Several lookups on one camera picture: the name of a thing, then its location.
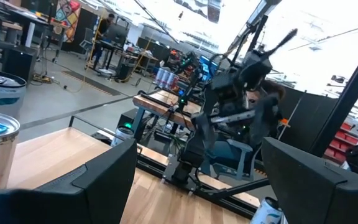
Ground black partition panel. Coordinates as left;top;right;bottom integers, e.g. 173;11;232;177
278;86;343;155

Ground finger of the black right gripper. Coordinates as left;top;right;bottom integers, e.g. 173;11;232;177
194;113;217;151
250;95;283;147

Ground red storage bin rack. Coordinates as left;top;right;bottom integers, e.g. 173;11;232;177
323;121;358;165

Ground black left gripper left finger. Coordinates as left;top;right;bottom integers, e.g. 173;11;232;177
0;139;139;224

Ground black rig post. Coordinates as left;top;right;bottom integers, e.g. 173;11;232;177
308;32;358;158

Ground distant wooden table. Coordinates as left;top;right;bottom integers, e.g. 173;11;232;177
131;89;203;131

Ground lit blue monitor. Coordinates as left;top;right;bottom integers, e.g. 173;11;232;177
198;55;219;82

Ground grey blue chair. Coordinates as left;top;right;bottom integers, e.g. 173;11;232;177
211;138;256;182

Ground black floor bin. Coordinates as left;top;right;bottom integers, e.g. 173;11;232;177
1;45;39;84

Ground distant red white can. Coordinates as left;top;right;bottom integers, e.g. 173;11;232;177
155;67;165;87
168;73;180;91
162;70;171;90

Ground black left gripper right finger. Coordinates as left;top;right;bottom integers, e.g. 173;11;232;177
261;137;358;224

